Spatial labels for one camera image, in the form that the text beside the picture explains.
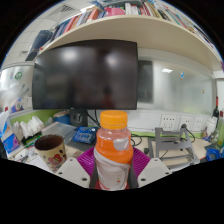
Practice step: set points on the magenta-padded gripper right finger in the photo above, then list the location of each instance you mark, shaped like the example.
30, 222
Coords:
154, 171

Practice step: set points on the orange-capped drink bottle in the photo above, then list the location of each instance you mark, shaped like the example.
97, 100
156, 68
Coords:
112, 150

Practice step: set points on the shelf with books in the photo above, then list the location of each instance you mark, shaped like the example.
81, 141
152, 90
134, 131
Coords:
133, 28

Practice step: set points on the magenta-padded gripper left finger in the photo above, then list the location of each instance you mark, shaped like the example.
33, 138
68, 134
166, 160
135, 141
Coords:
73, 171

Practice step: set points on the grey metal laptop stand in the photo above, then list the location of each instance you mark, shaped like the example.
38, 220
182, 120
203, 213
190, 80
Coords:
173, 146

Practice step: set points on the black computer monitor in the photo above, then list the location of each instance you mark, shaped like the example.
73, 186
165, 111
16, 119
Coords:
85, 75

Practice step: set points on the green glass with straws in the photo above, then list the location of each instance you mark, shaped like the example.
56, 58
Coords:
220, 133

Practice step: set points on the white jar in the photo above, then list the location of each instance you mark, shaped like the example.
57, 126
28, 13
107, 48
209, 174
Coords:
210, 128

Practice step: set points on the patterned paper cup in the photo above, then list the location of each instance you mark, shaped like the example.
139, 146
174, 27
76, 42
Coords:
51, 155

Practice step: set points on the white tissue stack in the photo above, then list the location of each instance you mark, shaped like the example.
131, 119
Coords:
28, 128

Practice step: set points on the small blue box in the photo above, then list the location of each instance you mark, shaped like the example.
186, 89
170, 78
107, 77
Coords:
85, 135

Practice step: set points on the blue printed box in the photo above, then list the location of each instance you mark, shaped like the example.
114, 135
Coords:
10, 144

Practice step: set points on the white wall power outlet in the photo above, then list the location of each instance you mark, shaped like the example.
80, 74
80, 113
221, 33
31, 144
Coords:
186, 123
199, 124
167, 122

